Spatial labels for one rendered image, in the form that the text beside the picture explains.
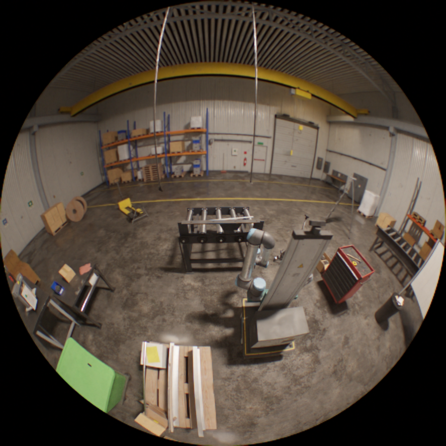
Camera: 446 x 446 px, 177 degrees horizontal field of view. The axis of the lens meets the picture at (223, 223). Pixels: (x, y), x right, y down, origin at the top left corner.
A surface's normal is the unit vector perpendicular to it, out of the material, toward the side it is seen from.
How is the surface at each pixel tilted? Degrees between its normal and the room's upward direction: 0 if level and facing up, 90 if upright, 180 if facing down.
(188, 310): 0
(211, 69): 90
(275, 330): 0
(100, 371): 0
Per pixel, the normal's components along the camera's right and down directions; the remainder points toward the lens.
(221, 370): 0.02, -0.84
